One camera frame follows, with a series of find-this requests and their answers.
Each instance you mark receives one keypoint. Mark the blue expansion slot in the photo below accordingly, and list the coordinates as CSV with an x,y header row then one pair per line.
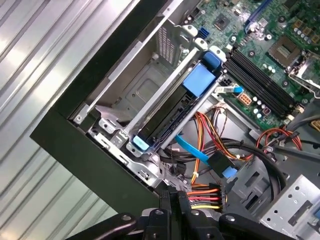
x,y
251,15

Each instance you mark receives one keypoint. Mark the CPU socket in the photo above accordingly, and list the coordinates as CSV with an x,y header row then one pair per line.
x,y
283,47

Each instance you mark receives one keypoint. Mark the blue board port block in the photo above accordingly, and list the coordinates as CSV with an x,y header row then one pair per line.
x,y
203,33

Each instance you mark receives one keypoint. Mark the black chipset chip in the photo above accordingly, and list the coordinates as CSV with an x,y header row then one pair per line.
x,y
222,21

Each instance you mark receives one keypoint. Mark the beige board power socket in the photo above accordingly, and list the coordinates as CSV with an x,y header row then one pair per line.
x,y
245,100

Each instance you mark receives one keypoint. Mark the black open PC case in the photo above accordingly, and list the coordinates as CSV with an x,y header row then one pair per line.
x,y
82,155

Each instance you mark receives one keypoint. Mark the grey metal disk bay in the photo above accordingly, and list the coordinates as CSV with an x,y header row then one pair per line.
x,y
147,75

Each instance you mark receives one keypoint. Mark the metal socket cover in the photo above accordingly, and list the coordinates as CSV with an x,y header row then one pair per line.
x,y
305,81

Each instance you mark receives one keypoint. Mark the black RAM slot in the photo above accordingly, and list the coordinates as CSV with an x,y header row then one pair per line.
x,y
265,79
256,89
259,85
262,82

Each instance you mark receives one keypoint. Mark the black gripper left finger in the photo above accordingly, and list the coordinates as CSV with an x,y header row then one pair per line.
x,y
165,200

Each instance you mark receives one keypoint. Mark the grey metal drive cage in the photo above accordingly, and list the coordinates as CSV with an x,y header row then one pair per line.
x,y
295,200

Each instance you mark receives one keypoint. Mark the green motherboard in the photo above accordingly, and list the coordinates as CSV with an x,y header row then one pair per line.
x,y
275,15

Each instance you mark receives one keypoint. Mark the hard disk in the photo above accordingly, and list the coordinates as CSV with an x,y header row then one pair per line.
x,y
170,117

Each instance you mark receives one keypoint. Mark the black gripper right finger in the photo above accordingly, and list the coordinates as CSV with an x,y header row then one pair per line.
x,y
183,202

